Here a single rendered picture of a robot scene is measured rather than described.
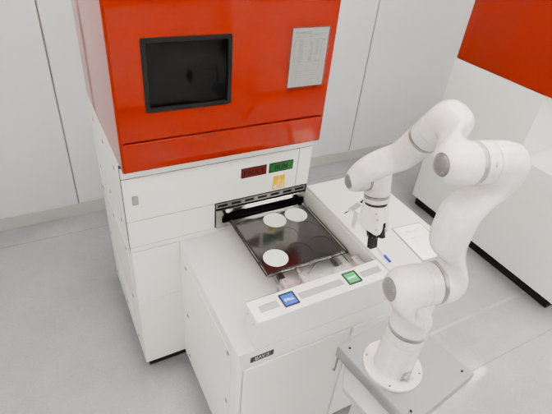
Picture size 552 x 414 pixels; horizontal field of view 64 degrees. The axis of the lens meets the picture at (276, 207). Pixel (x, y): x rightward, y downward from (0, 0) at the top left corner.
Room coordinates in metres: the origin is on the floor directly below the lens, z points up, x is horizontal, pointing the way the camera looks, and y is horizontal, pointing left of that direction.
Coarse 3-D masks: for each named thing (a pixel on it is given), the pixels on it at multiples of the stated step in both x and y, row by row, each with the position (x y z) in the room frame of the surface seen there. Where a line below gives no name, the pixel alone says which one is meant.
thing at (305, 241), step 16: (288, 208) 1.64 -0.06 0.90; (304, 208) 1.65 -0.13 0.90; (240, 224) 1.48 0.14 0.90; (256, 224) 1.49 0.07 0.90; (288, 224) 1.52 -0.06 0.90; (304, 224) 1.53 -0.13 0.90; (256, 240) 1.39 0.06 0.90; (272, 240) 1.40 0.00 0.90; (288, 240) 1.41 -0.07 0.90; (304, 240) 1.42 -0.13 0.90; (320, 240) 1.44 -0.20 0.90; (288, 256) 1.31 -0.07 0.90; (304, 256) 1.32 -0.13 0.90; (320, 256) 1.33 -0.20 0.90; (272, 272) 1.22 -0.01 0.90
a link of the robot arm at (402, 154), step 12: (408, 132) 1.10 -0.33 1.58; (396, 144) 1.13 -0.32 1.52; (408, 144) 1.08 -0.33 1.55; (372, 156) 1.15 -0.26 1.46; (384, 156) 1.14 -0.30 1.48; (396, 156) 1.12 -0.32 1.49; (408, 156) 1.09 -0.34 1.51; (420, 156) 1.07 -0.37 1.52; (360, 168) 1.15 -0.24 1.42; (372, 168) 1.13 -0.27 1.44; (384, 168) 1.12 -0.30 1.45; (396, 168) 1.11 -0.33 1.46; (408, 168) 1.12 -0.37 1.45; (348, 180) 1.18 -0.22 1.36; (360, 180) 1.14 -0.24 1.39; (372, 180) 1.12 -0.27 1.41
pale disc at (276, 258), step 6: (270, 252) 1.33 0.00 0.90; (276, 252) 1.33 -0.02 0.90; (282, 252) 1.33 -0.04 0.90; (264, 258) 1.29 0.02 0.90; (270, 258) 1.29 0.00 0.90; (276, 258) 1.30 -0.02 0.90; (282, 258) 1.30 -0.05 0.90; (270, 264) 1.25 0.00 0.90; (276, 264) 1.26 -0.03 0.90; (282, 264) 1.26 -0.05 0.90
